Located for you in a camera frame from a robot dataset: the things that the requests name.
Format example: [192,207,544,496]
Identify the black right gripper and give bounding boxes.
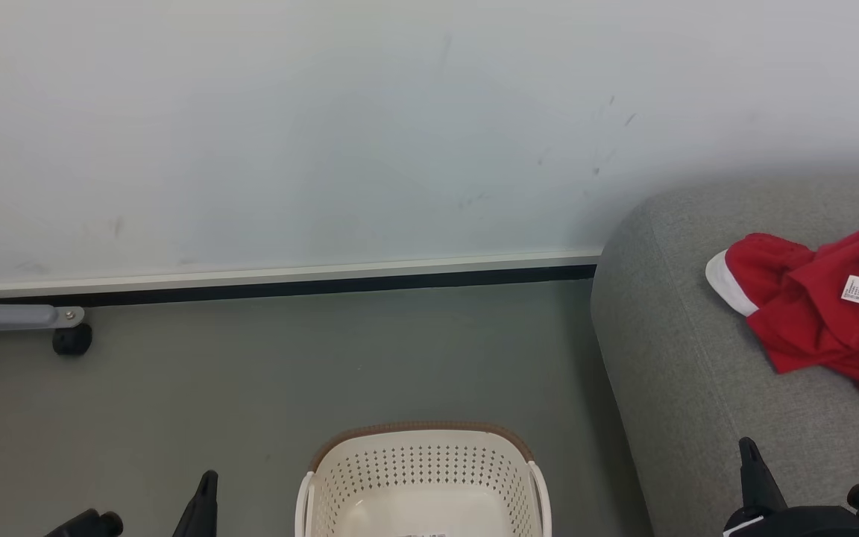
[723,436,859,537]

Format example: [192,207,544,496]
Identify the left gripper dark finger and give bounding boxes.
[172,470,218,537]

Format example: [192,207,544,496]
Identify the red and white garment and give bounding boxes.
[705,215,859,402]

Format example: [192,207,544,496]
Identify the cream perforated laundry basket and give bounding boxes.
[295,421,553,537]

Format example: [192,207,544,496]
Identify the grey fabric sofa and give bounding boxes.
[591,173,859,537]

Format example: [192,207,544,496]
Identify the black caster wheel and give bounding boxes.
[52,324,93,357]

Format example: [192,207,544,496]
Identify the grey metal furniture leg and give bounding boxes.
[0,282,86,337]

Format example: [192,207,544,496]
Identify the white black wall baseboard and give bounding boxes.
[0,252,602,307]

